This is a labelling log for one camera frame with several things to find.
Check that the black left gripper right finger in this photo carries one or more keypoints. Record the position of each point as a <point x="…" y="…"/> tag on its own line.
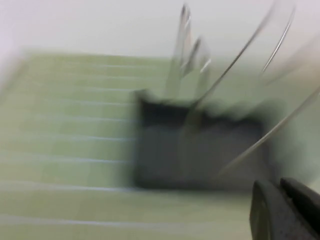
<point x="307" y="202"/>

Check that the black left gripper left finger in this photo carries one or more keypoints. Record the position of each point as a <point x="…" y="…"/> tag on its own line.
<point x="270" y="220"/>

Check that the green checked table mat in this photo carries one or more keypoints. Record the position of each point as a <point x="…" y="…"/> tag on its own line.
<point x="62" y="150"/>

